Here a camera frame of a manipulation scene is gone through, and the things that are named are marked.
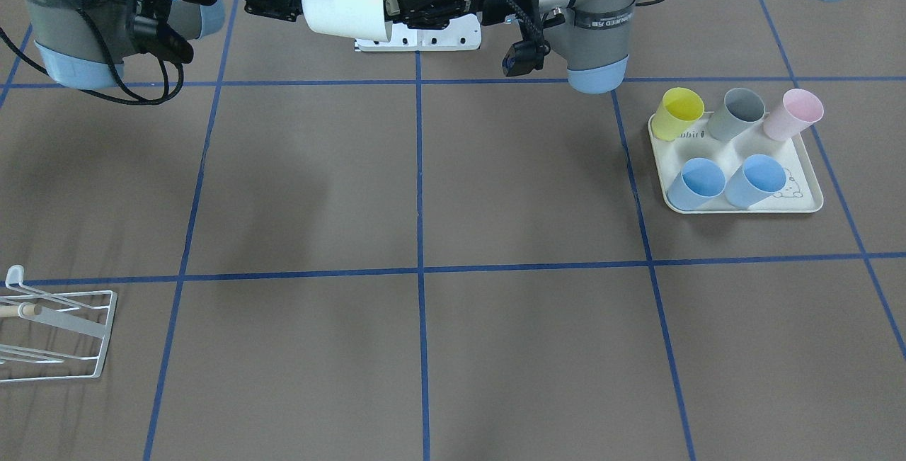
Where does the white ikea cup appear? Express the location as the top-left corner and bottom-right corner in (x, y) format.
(302, 0), (392, 42)

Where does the light blue cup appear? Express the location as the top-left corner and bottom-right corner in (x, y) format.
(724, 154), (787, 209)
(666, 157), (727, 210)

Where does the pink cup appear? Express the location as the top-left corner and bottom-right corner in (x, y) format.
(762, 88), (825, 142)

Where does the yellow cup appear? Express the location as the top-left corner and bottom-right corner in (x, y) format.
(650, 87), (705, 142)

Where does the grey cup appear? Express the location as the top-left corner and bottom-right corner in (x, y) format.
(706, 87), (766, 142)

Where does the cream plastic tray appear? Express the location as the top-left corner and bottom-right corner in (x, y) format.
(648, 112), (824, 215)

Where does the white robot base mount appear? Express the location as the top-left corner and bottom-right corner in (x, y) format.
(354, 13), (482, 52)

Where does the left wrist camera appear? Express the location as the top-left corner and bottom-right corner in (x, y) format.
(501, 40), (551, 78)

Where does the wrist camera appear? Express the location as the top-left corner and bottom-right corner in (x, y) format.
(501, 40), (551, 78)
(126, 0), (194, 64)

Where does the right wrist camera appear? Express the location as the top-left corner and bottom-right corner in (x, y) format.
(126, 0), (194, 64)

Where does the white wire cup rack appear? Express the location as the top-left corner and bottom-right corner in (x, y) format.
(1, 265), (117, 383)

